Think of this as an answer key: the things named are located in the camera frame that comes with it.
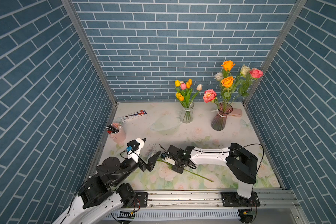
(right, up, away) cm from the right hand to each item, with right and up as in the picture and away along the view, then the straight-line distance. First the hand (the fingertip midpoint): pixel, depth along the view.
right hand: (176, 165), depth 86 cm
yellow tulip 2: (+2, +43, -4) cm, 43 cm away
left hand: (-9, +18, -27) cm, 33 cm away
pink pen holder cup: (-38, +21, +2) cm, 43 cm away
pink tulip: (+5, +50, +2) cm, 51 cm away
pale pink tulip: (+16, +50, +6) cm, 53 cm away
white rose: (-3, +3, -9) cm, 10 cm away
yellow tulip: (+1, +53, +4) cm, 53 cm away
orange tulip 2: (+8, +51, +4) cm, 52 cm away
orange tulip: (+9, +55, +6) cm, 56 cm away
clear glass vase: (+8, +31, +16) cm, 36 cm away
